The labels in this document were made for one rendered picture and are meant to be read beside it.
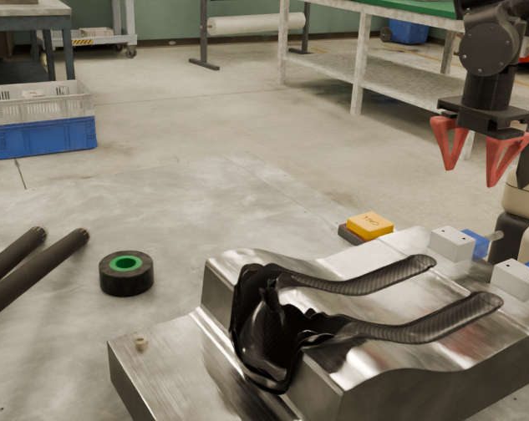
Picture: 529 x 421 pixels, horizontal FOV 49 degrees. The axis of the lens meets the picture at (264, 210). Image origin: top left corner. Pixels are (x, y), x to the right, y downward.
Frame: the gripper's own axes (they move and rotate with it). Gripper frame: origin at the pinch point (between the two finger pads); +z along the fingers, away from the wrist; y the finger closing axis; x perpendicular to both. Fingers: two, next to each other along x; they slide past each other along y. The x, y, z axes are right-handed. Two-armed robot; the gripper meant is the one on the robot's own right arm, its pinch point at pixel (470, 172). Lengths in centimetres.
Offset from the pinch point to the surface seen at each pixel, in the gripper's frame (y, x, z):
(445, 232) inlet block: -1.4, -0.9, 9.4
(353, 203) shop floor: -166, 137, 98
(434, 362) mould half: 15.7, -21.6, 12.0
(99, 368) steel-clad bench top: -12, -48, 22
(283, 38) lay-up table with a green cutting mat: -407, 255, 51
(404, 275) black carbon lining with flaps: 0.0, -9.8, 13.1
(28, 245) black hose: -41, -49, 18
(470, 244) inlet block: 2.1, 0.1, 9.9
